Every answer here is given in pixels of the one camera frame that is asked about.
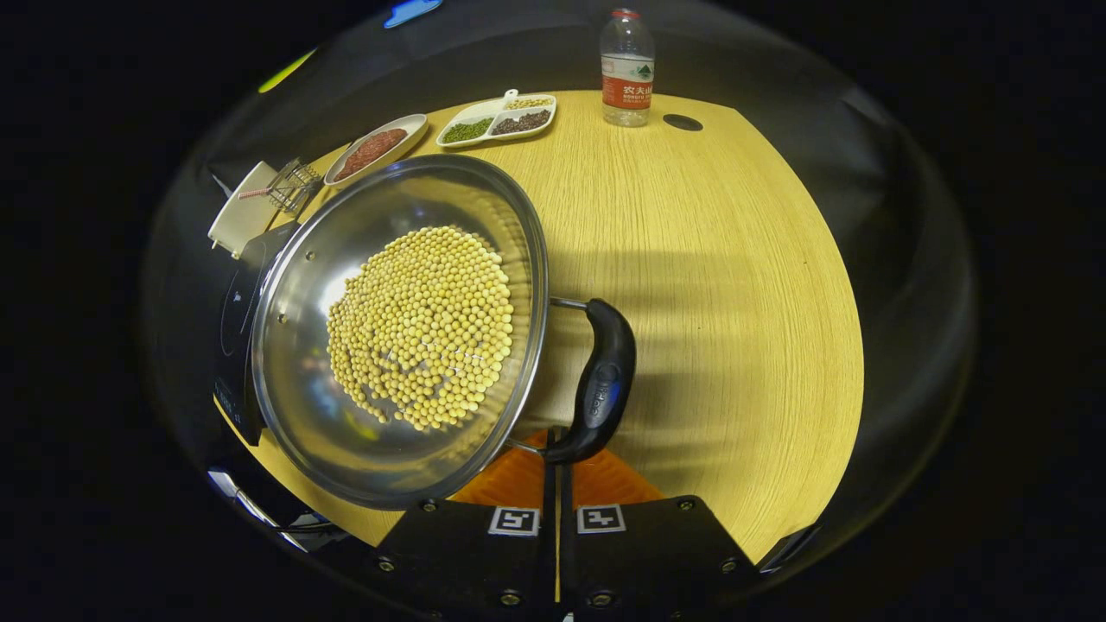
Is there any black induction cooktop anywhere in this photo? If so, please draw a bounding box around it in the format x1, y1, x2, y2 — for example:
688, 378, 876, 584
212, 220, 299, 446

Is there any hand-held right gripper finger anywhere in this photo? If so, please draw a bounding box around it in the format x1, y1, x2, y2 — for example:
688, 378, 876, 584
372, 428, 559, 622
558, 445, 761, 622

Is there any pile of dark red beans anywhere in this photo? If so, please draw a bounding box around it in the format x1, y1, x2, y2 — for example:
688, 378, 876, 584
493, 110, 551, 136

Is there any round white plate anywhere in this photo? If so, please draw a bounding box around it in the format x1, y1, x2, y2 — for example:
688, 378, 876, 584
324, 113, 429, 187

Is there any pile of yellow soybeans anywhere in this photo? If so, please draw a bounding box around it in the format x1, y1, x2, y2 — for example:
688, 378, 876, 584
326, 225, 516, 433

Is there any white divided dish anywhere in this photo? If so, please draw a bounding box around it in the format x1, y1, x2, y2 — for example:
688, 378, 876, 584
435, 89, 558, 149

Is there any clear plastic water bottle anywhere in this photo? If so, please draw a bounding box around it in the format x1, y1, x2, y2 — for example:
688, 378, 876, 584
600, 9, 656, 129

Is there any white toaster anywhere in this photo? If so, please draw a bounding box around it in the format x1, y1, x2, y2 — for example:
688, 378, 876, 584
207, 161, 282, 260

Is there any wire mesh basket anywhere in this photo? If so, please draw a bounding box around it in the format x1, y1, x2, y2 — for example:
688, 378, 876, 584
264, 157, 325, 215

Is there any stainless steel pot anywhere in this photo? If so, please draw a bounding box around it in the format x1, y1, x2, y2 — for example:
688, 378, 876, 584
251, 154, 638, 511

